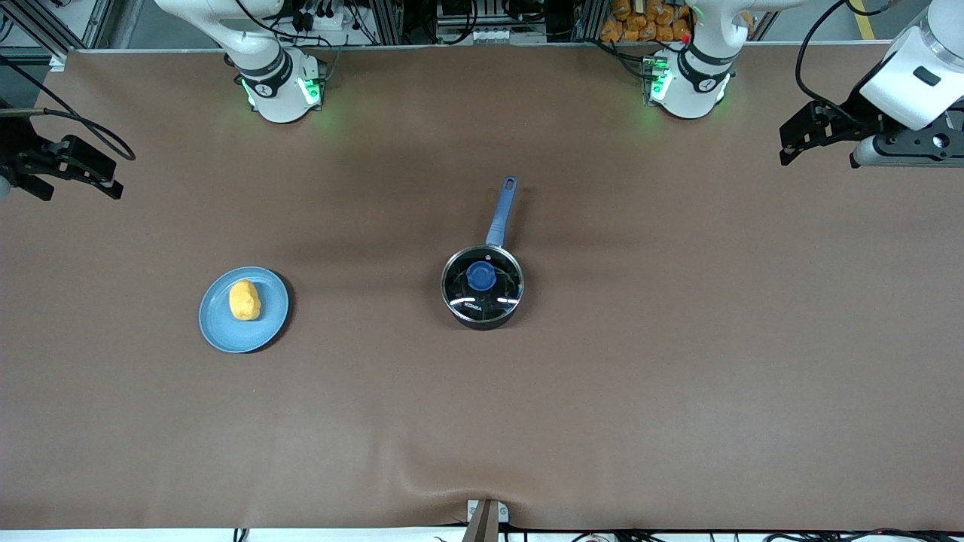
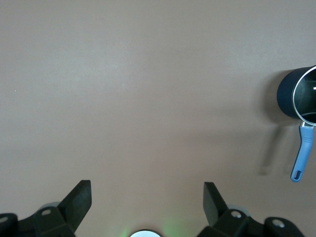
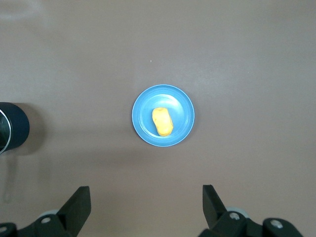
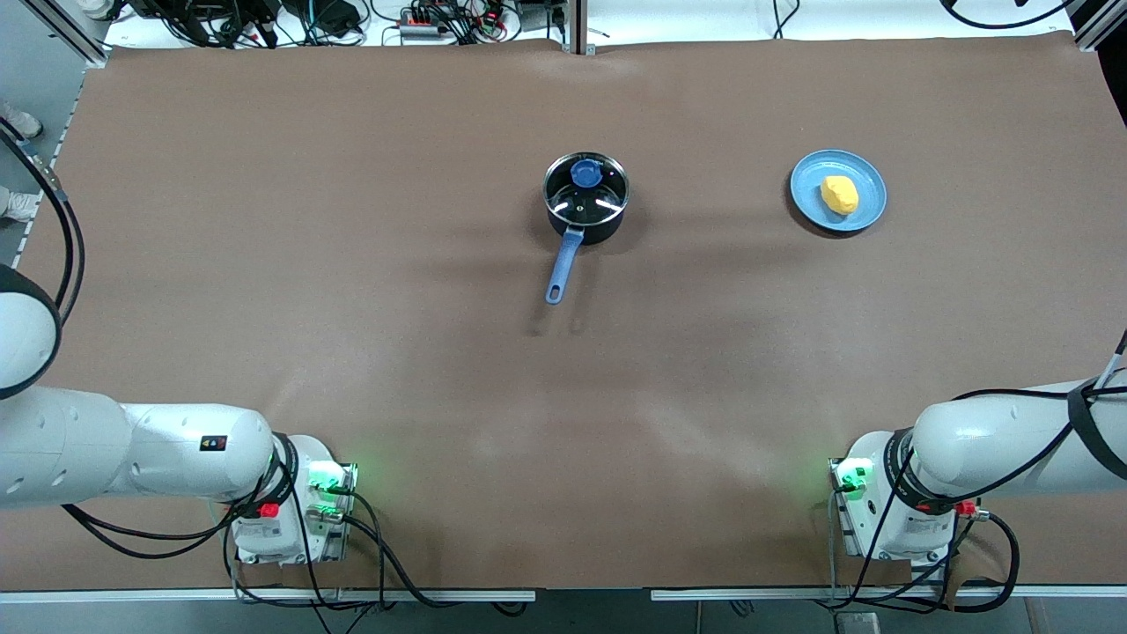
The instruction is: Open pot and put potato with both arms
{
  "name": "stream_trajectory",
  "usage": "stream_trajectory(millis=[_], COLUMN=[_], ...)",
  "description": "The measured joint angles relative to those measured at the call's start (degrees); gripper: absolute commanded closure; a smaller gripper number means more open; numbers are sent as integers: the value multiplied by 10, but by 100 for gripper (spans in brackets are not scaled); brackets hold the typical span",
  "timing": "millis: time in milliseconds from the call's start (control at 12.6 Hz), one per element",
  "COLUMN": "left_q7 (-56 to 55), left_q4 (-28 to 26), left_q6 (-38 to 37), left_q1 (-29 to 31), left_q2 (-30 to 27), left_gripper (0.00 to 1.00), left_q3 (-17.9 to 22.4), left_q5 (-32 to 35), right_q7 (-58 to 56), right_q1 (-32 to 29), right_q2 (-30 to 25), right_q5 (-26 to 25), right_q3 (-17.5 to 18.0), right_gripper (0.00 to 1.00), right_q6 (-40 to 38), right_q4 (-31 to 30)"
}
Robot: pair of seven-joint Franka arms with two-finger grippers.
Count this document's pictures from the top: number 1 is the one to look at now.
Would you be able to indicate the aluminium frame rail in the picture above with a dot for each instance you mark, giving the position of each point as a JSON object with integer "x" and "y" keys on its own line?
{"x": 64, "y": 26}

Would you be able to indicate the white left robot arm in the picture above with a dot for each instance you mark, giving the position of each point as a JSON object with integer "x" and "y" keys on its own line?
{"x": 689, "y": 79}

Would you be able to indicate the bag of orange items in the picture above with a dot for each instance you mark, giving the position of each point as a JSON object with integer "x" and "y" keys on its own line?
{"x": 640, "y": 22}

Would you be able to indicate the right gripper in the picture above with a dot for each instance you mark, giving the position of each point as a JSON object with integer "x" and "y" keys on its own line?
{"x": 16, "y": 143}

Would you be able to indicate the metal clamp bracket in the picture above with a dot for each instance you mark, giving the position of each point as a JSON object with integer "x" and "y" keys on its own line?
{"x": 486, "y": 519}

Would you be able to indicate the blue plate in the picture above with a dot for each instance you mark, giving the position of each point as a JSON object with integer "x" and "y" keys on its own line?
{"x": 263, "y": 324}

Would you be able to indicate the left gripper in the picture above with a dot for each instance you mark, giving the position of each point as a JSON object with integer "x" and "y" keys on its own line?
{"x": 856, "y": 108}

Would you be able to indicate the glass lid with blue knob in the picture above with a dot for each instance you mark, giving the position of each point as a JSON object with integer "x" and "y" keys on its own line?
{"x": 482, "y": 277}

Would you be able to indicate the brown table cloth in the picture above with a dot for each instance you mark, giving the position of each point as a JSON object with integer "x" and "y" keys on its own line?
{"x": 678, "y": 376}

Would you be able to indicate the white terminal block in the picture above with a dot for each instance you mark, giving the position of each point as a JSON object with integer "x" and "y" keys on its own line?
{"x": 493, "y": 35}

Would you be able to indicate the yellow potato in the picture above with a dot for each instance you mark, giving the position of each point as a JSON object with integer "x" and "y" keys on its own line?
{"x": 245, "y": 301}

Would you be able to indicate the white power strip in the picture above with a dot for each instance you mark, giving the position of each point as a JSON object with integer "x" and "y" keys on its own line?
{"x": 331, "y": 22}

